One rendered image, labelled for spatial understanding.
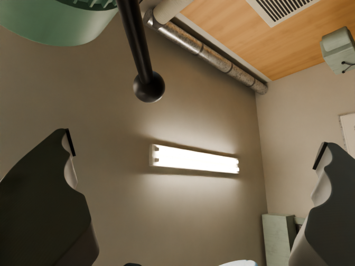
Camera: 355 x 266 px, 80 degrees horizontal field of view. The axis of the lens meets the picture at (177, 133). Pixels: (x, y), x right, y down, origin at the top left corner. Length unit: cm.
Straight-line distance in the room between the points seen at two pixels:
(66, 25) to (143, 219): 162
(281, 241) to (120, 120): 230
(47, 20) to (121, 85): 158
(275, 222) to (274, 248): 30
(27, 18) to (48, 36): 3
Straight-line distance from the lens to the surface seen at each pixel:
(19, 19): 30
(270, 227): 308
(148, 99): 23
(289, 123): 331
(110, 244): 168
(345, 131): 311
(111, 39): 201
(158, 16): 210
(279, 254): 310
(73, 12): 27
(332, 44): 231
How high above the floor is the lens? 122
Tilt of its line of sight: 46 degrees up
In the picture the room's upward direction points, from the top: 106 degrees counter-clockwise
